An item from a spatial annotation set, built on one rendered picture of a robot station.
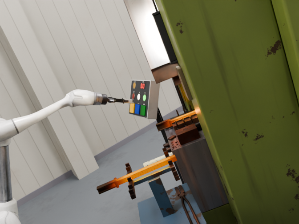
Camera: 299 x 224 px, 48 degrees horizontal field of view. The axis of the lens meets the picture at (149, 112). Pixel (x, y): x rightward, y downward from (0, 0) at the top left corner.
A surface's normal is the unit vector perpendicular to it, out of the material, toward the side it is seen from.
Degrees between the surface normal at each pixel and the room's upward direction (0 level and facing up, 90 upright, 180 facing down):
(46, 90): 90
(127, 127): 90
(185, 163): 90
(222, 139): 90
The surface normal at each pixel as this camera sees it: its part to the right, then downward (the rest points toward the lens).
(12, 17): 0.47, 0.09
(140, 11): 0.07, 0.28
